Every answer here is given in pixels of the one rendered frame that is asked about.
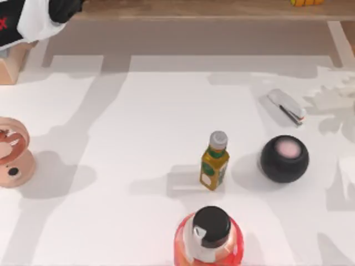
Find white stapler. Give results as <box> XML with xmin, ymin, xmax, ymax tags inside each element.
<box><xmin>266</xmin><ymin>89</ymin><xmax>307</xmax><ymax>126</ymax></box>

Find red bottle with black cap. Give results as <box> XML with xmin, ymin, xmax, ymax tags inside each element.
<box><xmin>174</xmin><ymin>206</ymin><xmax>245</xmax><ymax>266</ymax></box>

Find black round speaker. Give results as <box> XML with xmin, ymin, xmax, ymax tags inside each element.
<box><xmin>260</xmin><ymin>135</ymin><xmax>310</xmax><ymax>184</ymax></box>

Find orange and yellow object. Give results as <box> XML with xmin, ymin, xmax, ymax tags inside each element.
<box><xmin>290</xmin><ymin>0</ymin><xmax>324</xmax><ymax>7</ymax></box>

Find yellow bottle with grey cap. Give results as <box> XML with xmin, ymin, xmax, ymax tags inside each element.
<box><xmin>199</xmin><ymin>130</ymin><xmax>231</xmax><ymax>192</ymax></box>

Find pink ring-shaped gadget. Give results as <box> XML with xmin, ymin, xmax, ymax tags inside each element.
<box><xmin>0</xmin><ymin>116</ymin><xmax>37</xmax><ymax>188</ymax></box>

